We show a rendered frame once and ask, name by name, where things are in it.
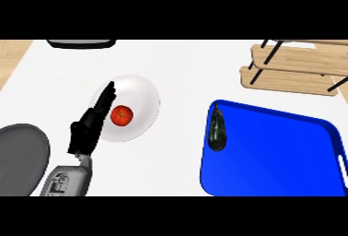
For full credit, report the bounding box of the grey round plate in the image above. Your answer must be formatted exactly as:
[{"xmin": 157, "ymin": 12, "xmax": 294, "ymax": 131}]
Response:
[{"xmin": 0, "ymin": 123, "xmax": 51, "ymax": 197}]

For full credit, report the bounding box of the red tomato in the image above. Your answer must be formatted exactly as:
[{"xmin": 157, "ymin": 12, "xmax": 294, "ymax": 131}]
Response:
[{"xmin": 110, "ymin": 104, "xmax": 134, "ymax": 127}]

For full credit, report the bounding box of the dark eggplant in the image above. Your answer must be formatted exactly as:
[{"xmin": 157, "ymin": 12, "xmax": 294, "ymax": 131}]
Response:
[{"xmin": 206, "ymin": 102, "xmax": 228, "ymax": 152}]

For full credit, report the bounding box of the black and grey appliance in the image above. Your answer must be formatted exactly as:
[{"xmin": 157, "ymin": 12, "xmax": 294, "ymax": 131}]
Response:
[{"xmin": 45, "ymin": 39, "xmax": 118, "ymax": 50}]

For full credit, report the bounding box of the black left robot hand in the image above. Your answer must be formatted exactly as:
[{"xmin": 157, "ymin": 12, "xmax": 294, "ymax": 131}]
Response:
[{"xmin": 66, "ymin": 80, "xmax": 118, "ymax": 157}]

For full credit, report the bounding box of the blue tray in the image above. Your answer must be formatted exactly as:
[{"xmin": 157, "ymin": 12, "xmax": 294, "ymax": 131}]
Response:
[{"xmin": 199, "ymin": 99, "xmax": 348, "ymax": 197}]

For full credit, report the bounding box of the white round plate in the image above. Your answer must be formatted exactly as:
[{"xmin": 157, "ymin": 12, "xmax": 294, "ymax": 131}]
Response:
[{"xmin": 88, "ymin": 74, "xmax": 162, "ymax": 143}]

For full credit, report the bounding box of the wooden tiered shelf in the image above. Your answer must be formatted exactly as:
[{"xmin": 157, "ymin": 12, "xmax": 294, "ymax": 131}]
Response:
[{"xmin": 238, "ymin": 39, "xmax": 348, "ymax": 97}]

